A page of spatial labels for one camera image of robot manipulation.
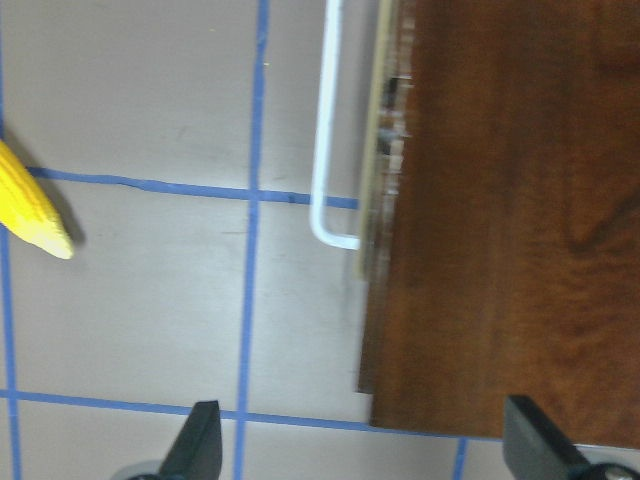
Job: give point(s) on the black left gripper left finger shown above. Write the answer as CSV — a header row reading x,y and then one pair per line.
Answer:
x,y
197,452

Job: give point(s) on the wooden drawer with white handle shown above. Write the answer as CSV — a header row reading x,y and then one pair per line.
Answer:
x,y
384,137

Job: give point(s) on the dark wooden drawer cabinet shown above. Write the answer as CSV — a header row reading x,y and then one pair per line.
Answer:
x,y
510,262

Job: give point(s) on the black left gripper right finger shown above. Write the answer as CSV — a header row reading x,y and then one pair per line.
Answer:
x,y
534,447

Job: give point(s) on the yellow toy corn cob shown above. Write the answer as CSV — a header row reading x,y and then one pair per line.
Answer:
x,y
26,210

